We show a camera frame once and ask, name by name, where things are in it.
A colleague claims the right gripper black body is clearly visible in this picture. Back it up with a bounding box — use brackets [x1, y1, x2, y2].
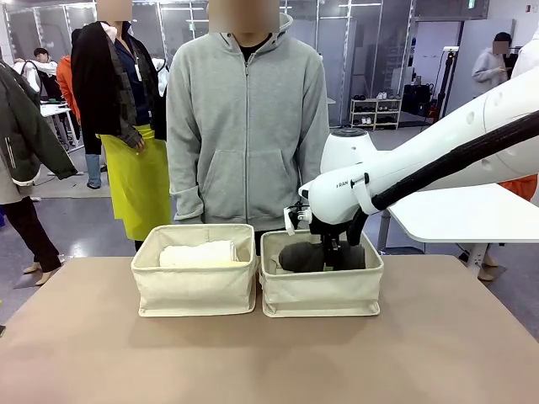
[309, 218, 350, 249]

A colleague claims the dark grey towel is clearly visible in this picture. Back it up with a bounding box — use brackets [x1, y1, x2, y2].
[279, 242, 366, 273]

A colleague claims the white towel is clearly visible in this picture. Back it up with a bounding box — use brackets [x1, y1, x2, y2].
[158, 239, 240, 267]

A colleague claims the grey-sleeved left forearm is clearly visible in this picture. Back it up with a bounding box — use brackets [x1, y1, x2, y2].
[294, 138, 330, 190]

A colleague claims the grey-sleeved right forearm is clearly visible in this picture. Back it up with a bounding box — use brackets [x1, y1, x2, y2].
[167, 138, 208, 224]

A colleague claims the beige fabric basket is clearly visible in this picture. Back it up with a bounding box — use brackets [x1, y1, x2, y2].
[259, 229, 385, 319]
[131, 224, 259, 318]

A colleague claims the light wooden shoe rack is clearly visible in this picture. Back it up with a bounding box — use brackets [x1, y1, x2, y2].
[349, 97, 402, 131]

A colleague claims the black case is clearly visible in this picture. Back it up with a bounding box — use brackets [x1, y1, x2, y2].
[402, 83, 435, 115]

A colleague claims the distant person in grey hoodie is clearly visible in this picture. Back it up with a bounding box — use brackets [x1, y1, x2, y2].
[471, 32, 513, 88]

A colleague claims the person in black coat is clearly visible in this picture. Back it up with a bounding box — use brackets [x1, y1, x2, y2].
[70, 0, 169, 253]

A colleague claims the small white background table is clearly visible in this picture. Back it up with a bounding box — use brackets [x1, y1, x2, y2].
[40, 103, 75, 140]

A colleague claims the person in orange hoodie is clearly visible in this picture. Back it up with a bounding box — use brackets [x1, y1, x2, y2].
[56, 54, 104, 190]

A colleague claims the person in dark green jacket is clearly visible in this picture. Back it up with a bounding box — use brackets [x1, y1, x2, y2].
[0, 58, 79, 287]

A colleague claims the distant person in white jacket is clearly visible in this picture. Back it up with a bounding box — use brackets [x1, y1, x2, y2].
[12, 47, 60, 102]

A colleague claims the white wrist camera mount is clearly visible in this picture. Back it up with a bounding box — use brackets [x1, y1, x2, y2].
[282, 201, 313, 236]

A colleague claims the black cable sleeve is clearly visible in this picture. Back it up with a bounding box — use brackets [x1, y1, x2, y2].
[347, 112, 539, 249]

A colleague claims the black camera stand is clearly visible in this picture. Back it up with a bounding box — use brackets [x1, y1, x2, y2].
[433, 45, 459, 127]

